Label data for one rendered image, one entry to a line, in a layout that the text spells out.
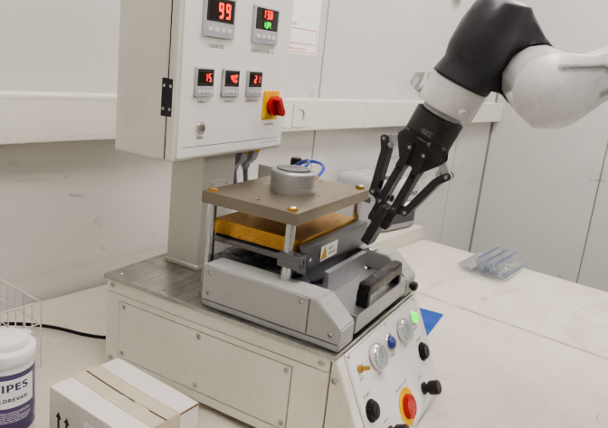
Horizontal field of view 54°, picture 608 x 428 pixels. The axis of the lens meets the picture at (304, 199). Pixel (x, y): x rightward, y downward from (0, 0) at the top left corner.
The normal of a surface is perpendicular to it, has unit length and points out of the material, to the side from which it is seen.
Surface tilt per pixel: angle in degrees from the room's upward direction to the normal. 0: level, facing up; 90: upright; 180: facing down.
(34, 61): 90
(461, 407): 0
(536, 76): 77
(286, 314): 90
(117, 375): 2
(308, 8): 90
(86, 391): 1
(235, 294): 90
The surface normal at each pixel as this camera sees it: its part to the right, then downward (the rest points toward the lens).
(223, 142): 0.87, 0.20
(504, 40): 0.26, 0.46
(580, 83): 0.16, 0.20
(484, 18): -0.47, -0.05
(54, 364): 0.11, -0.97
